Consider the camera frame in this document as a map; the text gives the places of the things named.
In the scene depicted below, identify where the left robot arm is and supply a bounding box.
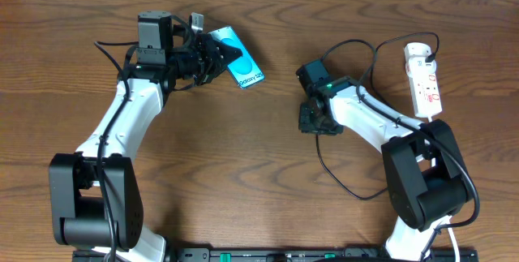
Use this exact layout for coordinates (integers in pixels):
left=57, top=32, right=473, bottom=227
left=49, top=11, right=246, bottom=261

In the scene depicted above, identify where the white power strip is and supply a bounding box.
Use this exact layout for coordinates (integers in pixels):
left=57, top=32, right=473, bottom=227
left=404, top=42, right=443, bottom=120

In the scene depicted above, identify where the white power strip cord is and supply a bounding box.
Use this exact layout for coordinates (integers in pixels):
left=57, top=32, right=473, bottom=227
left=427, top=116, right=461, bottom=262

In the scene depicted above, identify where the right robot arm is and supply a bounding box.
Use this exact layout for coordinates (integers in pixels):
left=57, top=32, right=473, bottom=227
left=296, top=60, right=480, bottom=261

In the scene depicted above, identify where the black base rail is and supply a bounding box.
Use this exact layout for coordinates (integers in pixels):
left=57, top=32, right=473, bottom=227
left=71, top=247, right=479, bottom=262

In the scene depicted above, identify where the black charger cable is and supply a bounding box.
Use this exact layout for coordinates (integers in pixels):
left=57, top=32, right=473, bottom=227
left=314, top=32, right=440, bottom=201

